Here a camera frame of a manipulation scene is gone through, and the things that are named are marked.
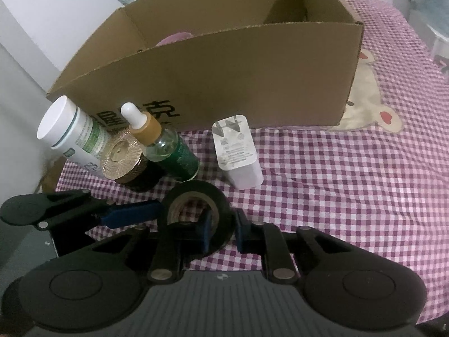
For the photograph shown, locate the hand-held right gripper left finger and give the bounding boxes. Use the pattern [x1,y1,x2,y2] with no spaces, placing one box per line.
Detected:
[86,211,215,283]

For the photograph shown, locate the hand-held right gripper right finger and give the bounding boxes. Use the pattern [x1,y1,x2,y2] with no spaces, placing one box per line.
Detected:
[236,210,355,283]

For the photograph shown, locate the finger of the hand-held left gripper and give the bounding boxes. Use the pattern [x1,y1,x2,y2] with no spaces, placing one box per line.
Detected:
[39,190,165,230]

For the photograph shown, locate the black tape roll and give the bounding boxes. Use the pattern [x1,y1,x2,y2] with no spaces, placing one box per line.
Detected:
[163,183,236,253]

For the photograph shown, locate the cardboard box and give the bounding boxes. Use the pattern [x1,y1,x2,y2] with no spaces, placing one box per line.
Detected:
[45,0,365,137]

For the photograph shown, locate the purple plastic ring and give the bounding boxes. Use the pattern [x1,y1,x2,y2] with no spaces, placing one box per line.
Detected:
[154,31,193,48]

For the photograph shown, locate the brown cardboard piece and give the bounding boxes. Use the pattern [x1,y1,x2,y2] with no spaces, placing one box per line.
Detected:
[40,161,65,192]

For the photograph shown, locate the gold lid cosmetic jar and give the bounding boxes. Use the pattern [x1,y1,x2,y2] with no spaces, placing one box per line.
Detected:
[100,129,165,192]

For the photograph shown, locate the green dropper bottle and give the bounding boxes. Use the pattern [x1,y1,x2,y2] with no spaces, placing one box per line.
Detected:
[120,103,200,183]

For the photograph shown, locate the white plug charger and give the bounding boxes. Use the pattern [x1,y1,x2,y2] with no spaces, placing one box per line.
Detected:
[211,114,264,190]

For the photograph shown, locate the white cylindrical bottle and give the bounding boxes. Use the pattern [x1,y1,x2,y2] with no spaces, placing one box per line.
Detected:
[37,95,111,174]

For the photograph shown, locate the purple checkered tablecloth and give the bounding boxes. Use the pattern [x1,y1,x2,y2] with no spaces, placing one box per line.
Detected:
[42,0,449,324]

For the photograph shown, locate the white water dispenser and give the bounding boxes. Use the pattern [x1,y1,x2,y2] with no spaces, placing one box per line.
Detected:
[393,0,449,64]

